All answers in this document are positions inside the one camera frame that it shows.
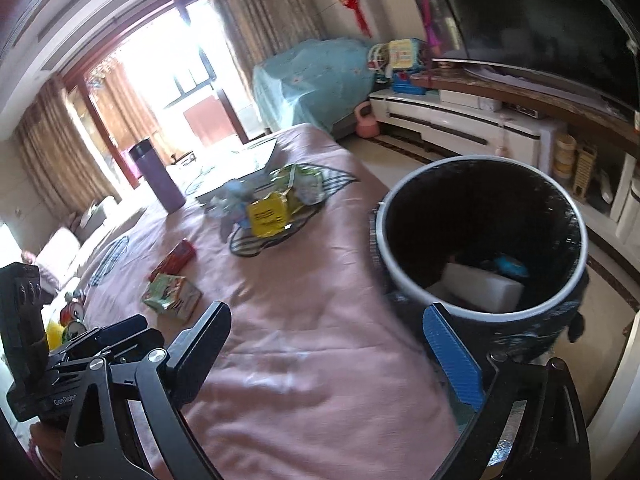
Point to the balcony sliding door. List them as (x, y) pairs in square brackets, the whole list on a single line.
[(200, 110)]

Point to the white cage ball toy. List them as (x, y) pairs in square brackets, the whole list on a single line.
[(378, 60)]

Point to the pink toy stick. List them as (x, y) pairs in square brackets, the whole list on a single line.
[(429, 10)]

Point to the black lined waste bin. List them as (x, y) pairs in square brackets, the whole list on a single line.
[(480, 210)]

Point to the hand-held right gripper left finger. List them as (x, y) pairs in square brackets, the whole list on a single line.
[(202, 347)]

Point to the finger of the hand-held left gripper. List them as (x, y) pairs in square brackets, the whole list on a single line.
[(117, 332)]

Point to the yellow activity cube toy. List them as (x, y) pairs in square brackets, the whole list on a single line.
[(406, 55)]

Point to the blue plastic bag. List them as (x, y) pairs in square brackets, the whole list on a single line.
[(507, 266)]

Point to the white foam block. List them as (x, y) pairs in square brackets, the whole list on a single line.
[(480, 287)]

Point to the black flat television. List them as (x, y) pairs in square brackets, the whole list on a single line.
[(540, 20)]

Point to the teal dust cover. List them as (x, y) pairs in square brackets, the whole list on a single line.
[(315, 82)]

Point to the green snack box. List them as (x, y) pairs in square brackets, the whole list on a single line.
[(172, 297)]

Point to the crushed green can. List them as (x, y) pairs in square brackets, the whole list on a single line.
[(76, 331)]

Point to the crushed red can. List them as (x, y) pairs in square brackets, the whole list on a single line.
[(71, 310)]

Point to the wooden toy rack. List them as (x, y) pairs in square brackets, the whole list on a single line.
[(585, 175)]

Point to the yellow foam fruit net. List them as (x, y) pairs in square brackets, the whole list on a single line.
[(56, 335)]

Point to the white television stand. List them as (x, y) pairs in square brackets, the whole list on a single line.
[(465, 120)]

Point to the blue toy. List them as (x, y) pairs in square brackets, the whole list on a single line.
[(406, 84)]

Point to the beige curtain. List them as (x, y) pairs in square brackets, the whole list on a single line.
[(265, 15), (60, 155)]

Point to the sofa with light cover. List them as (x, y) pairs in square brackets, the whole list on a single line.
[(65, 252)]

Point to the pink blanket with plaid patches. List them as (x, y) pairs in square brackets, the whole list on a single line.
[(300, 335)]

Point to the purple thermos bottle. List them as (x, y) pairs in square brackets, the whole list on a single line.
[(160, 175)]

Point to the black set-top box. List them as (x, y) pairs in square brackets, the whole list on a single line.
[(522, 110)]

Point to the yellow packet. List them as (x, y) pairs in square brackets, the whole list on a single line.
[(267, 215)]

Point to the stack of yellow containers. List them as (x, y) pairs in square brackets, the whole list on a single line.
[(564, 157)]

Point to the pink kettlebell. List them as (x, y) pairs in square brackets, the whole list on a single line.
[(366, 122)]

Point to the red and white carton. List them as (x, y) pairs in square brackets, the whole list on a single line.
[(172, 260)]

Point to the stack of picture books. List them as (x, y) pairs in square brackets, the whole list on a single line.
[(245, 167)]

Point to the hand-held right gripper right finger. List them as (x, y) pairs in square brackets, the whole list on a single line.
[(452, 357)]

